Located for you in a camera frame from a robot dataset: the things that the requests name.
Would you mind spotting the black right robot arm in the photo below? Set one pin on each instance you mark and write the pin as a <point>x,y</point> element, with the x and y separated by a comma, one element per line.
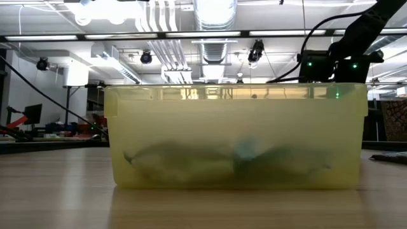
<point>365,28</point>

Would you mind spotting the dark brown candy bar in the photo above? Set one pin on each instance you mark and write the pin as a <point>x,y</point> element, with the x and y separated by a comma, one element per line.
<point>391,158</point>

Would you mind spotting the black ceiling spotlight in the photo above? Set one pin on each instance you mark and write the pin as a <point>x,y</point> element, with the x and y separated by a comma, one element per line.
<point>256,52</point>
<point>42,63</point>
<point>146,57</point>

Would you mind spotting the yellow translucent plastic bin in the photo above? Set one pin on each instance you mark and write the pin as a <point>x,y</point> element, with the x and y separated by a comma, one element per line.
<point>235,127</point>

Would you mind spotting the black monitor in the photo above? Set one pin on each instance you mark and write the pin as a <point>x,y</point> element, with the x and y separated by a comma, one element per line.
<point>32,114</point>

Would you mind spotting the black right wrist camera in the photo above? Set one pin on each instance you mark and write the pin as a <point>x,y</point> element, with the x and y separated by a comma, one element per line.
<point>318,71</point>

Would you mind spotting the brown patterned wall hanging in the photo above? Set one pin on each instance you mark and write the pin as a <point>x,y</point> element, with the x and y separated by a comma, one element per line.
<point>395,121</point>

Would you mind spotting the black aluminium table frame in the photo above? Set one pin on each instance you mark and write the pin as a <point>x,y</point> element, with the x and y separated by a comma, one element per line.
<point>161,35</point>

